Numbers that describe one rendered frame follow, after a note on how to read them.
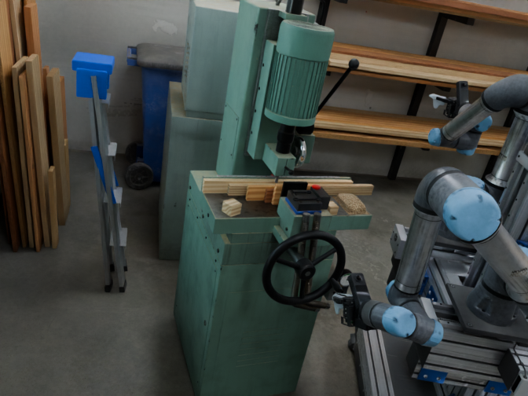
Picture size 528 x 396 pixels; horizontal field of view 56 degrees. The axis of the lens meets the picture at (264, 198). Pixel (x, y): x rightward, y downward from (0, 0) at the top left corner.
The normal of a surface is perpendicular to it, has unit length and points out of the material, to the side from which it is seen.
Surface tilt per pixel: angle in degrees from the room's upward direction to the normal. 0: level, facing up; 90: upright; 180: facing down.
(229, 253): 90
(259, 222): 90
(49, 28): 90
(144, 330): 0
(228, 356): 90
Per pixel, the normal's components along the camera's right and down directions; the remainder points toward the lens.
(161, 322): 0.17, -0.88
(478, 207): 0.05, 0.39
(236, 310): 0.33, 0.48
